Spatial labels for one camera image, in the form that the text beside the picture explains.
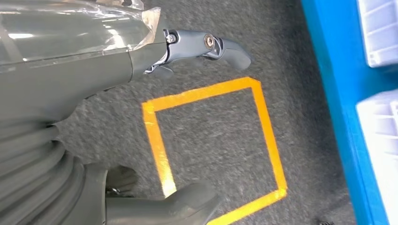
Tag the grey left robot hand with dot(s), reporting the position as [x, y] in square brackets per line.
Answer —
[62, 62]

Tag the blue steel shelf rack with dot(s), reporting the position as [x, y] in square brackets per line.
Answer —
[335, 93]

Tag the yellow floor tape square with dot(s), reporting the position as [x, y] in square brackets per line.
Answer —
[155, 139]

